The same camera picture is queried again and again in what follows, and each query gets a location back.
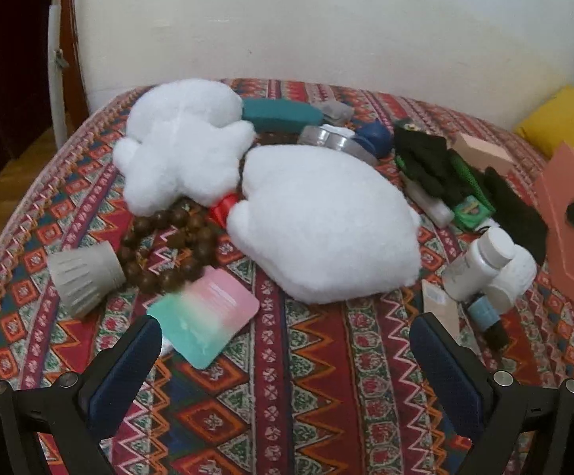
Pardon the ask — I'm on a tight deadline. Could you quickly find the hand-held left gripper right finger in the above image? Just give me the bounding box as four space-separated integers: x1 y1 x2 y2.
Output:
410 313 574 475

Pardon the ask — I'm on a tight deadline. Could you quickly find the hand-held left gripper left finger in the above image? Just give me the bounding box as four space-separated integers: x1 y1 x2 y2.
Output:
0 314 164 475

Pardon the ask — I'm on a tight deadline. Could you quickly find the black knit glove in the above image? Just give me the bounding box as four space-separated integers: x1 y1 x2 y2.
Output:
482 167 550 265
393 126 466 199

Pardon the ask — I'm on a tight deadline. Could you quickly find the pink storage container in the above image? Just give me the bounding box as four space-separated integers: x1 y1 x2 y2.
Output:
534 142 574 325

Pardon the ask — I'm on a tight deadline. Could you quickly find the white plush toy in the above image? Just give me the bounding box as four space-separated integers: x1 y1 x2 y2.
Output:
226 144 422 304
113 78 257 211

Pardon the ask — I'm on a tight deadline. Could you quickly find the pink cardboard box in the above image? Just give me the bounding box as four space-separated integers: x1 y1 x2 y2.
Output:
452 133 514 174

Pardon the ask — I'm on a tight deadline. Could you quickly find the teal case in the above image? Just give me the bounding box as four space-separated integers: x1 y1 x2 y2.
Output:
241 98 324 134

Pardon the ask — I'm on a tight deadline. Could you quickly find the small blue bottle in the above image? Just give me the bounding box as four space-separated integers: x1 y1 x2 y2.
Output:
467 294 511 350

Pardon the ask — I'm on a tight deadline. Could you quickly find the pastel gradient card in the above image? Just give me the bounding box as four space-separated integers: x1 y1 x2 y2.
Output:
147 266 260 369

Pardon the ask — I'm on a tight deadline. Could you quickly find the grey ribbed cup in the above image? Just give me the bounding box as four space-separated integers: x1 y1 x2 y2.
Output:
48 245 126 318

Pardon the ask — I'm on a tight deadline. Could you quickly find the white pill bottle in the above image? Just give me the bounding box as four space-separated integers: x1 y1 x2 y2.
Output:
441 228 515 302

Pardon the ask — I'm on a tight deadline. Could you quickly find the white ribbed-cap jar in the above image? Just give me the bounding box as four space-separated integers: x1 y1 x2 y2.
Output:
485 247 538 314

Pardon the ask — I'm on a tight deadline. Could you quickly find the patterned red blanket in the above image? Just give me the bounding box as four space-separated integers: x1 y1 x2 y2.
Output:
0 78 574 475

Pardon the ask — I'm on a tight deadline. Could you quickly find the green packet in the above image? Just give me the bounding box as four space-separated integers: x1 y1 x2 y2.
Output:
448 153 498 231

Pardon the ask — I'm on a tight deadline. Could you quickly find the white tube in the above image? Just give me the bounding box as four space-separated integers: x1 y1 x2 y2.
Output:
406 180 455 226

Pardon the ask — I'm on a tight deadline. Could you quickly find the red plastic piece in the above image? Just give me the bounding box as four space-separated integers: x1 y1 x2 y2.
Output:
210 195 240 226

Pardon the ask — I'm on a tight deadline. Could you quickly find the blue rubber toy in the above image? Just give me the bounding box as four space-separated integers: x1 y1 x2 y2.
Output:
355 121 394 156

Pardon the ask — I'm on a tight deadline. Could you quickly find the yellow pillow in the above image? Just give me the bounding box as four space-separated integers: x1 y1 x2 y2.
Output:
515 85 574 162

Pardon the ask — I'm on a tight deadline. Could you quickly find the clear plastic box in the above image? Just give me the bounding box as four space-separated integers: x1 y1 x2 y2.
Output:
317 100 356 127

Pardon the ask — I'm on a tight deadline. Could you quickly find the white pole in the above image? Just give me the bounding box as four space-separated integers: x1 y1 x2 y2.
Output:
49 0 70 152

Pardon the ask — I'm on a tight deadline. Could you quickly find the wooden bead necklace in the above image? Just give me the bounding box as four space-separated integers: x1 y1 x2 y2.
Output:
118 131 300 302

